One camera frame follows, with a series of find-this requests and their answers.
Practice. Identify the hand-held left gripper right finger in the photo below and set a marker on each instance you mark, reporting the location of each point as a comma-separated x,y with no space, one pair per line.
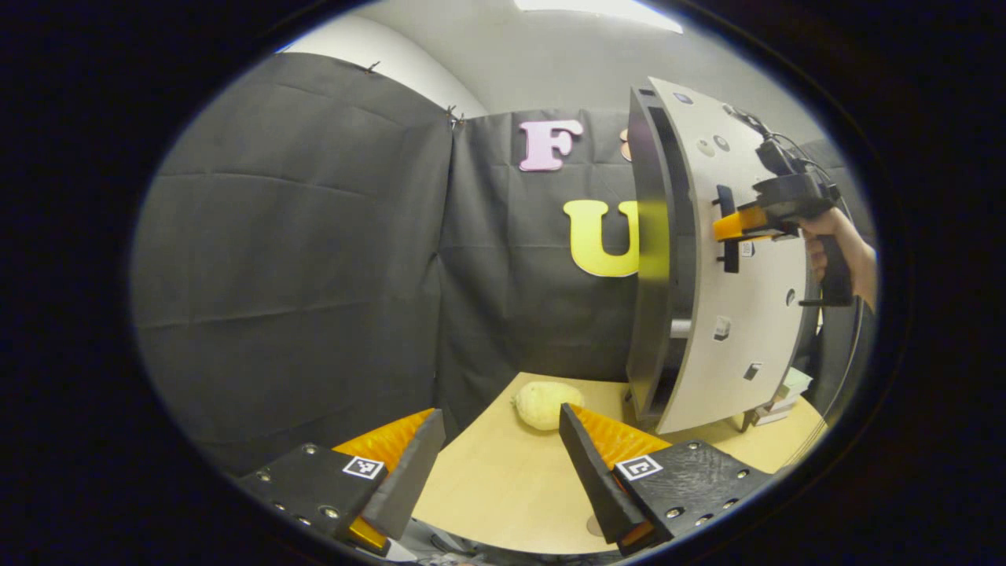
597,487

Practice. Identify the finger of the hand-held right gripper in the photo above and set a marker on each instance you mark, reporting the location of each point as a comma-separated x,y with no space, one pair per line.
739,224

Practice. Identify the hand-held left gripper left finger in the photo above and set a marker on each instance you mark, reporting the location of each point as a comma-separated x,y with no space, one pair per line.
409,487

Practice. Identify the white cabinet shelf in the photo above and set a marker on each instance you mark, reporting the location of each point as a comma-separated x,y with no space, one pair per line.
681,328

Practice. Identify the grey cabinet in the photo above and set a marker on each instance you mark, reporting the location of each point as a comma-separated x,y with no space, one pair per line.
652,314

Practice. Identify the pale yellow round bun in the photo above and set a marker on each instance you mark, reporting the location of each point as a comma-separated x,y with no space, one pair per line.
546,405

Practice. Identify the black backdrop cloth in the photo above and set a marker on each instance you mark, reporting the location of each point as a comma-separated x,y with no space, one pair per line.
291,259

